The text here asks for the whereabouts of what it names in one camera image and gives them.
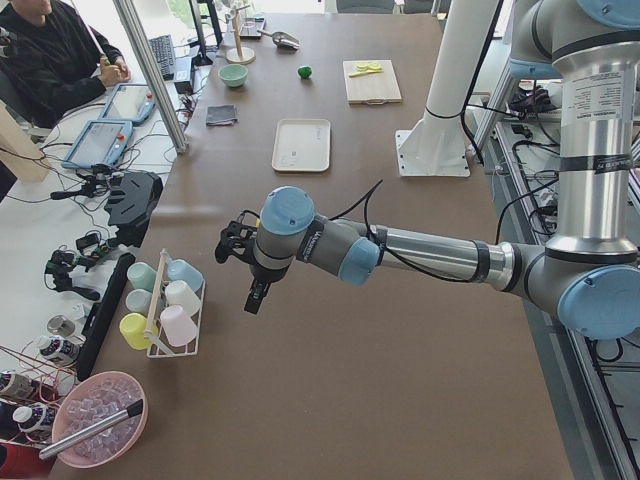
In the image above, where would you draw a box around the white cup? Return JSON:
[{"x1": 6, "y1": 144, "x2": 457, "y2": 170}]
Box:
[{"x1": 164, "y1": 280, "x2": 201, "y2": 317}]

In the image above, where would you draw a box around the green lime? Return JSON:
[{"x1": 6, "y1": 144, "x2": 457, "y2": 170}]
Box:
[{"x1": 297, "y1": 65, "x2": 312, "y2": 80}]

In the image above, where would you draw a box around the pink cup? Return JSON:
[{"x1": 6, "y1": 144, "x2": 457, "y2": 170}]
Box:
[{"x1": 160, "y1": 305, "x2": 198, "y2": 347}]

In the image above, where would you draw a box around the black bar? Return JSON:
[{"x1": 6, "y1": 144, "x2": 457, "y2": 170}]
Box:
[{"x1": 75, "y1": 253, "x2": 136, "y2": 382}]

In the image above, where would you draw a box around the black keyboard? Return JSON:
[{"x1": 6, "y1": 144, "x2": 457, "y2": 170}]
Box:
[{"x1": 148, "y1": 35, "x2": 175, "y2": 80}]

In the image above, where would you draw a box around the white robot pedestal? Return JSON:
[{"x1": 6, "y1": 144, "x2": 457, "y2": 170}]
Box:
[{"x1": 396, "y1": 0, "x2": 502, "y2": 177}]

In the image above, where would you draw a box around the green ceramic bowl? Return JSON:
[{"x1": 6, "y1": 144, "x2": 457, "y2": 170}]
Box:
[{"x1": 218, "y1": 64, "x2": 248, "y2": 88}]

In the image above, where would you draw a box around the wooden cutting board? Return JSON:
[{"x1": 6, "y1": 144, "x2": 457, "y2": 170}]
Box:
[{"x1": 342, "y1": 60, "x2": 403, "y2": 105}]

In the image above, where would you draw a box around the pink bowl of ice cubes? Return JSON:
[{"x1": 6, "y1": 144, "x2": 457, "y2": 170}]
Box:
[{"x1": 51, "y1": 371, "x2": 148, "y2": 469}]

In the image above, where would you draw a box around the aluminium frame post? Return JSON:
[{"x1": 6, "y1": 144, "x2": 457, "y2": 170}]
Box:
[{"x1": 113, "y1": 0, "x2": 188, "y2": 154}]

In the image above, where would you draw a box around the pale grey-green cup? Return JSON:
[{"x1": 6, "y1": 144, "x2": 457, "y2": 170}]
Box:
[{"x1": 125, "y1": 289, "x2": 152, "y2": 316}]

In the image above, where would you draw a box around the mint green cup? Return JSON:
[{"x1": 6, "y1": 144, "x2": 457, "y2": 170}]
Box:
[{"x1": 127, "y1": 262, "x2": 157, "y2": 292}]

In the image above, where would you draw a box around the metal scoop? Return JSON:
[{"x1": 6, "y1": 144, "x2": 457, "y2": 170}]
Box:
[{"x1": 258, "y1": 29, "x2": 300, "y2": 50}]

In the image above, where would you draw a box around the yellow plastic knife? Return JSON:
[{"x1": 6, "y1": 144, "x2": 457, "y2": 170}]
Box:
[{"x1": 348, "y1": 66, "x2": 383, "y2": 78}]

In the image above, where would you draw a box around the yellow cup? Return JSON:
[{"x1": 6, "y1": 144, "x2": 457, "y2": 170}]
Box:
[{"x1": 119, "y1": 313, "x2": 152, "y2": 350}]

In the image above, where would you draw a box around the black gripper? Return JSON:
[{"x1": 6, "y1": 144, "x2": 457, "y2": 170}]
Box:
[{"x1": 244, "y1": 264, "x2": 275, "y2": 314}]

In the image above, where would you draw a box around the small bottle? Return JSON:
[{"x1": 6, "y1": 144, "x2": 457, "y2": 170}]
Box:
[
  {"x1": 12, "y1": 403, "x2": 58, "y2": 435},
  {"x1": 36, "y1": 335, "x2": 80, "y2": 366}
]

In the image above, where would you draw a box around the blue teach pendant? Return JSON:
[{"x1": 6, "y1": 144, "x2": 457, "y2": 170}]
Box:
[
  {"x1": 61, "y1": 119, "x2": 134, "y2": 170},
  {"x1": 100, "y1": 83, "x2": 156, "y2": 125}
]

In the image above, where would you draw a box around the light blue cup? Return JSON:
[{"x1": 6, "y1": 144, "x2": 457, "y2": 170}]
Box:
[{"x1": 167, "y1": 259, "x2": 204, "y2": 292}]

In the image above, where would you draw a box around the seated person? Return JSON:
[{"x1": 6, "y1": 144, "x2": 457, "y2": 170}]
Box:
[{"x1": 1, "y1": 1, "x2": 131, "y2": 128}]

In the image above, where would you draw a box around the cream rabbit tray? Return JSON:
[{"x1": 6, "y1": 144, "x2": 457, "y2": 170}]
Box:
[{"x1": 271, "y1": 118, "x2": 331, "y2": 173}]

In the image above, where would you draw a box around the grey folded cloth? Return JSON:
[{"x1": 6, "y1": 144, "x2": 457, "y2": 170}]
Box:
[{"x1": 205, "y1": 104, "x2": 237, "y2": 126}]

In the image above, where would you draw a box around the wooden mug tree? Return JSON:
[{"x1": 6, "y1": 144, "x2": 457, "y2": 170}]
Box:
[{"x1": 226, "y1": 5, "x2": 256, "y2": 65}]

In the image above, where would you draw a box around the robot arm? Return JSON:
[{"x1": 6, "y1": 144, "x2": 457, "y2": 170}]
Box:
[{"x1": 243, "y1": 1, "x2": 639, "y2": 340}]

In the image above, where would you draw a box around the white wire cup rack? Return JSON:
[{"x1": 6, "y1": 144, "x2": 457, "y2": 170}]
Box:
[{"x1": 143, "y1": 249, "x2": 206, "y2": 358}]

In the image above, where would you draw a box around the black plastic bracket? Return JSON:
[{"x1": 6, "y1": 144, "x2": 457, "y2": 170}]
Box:
[{"x1": 104, "y1": 171, "x2": 163, "y2": 247}]

